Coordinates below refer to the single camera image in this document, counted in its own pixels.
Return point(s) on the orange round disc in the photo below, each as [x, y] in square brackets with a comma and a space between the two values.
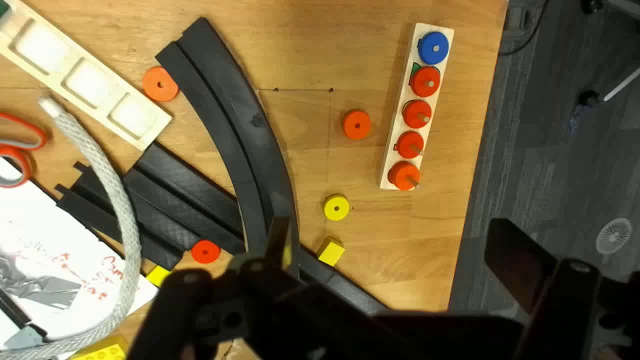
[161, 84]
[356, 124]

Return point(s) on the white printed paper sheet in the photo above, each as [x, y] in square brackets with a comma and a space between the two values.
[46, 240]

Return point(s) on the yellow round disc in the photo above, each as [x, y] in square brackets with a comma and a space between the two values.
[337, 208]

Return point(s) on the small green block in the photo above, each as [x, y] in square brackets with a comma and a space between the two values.
[415, 66]

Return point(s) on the white compartment tray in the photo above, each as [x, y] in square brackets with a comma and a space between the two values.
[62, 66]

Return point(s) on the blue round disc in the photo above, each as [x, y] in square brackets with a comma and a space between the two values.
[432, 48]

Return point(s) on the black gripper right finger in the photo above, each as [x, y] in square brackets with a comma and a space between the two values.
[517, 267]

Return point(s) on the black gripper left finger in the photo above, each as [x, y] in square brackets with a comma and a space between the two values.
[281, 240]

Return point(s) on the red round disc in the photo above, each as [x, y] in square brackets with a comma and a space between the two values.
[205, 250]
[425, 80]
[416, 113]
[409, 142]

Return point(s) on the orange round block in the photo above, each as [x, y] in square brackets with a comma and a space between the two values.
[402, 175]

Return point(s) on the curved black track piece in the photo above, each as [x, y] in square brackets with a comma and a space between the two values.
[250, 133]
[217, 127]

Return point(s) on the clear round floor disc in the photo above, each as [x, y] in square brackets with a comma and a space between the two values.
[612, 235]

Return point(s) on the yellow studded brick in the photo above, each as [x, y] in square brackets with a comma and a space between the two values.
[101, 351]

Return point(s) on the straight black track piece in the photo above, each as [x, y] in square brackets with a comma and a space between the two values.
[167, 212]
[101, 212]
[187, 187]

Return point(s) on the yellow square block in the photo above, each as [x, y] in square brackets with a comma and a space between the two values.
[330, 252]
[159, 274]

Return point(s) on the light wooden peg board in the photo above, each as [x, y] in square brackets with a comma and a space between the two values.
[436, 101]

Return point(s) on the grey metal rod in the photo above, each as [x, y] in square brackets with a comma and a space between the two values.
[622, 83]

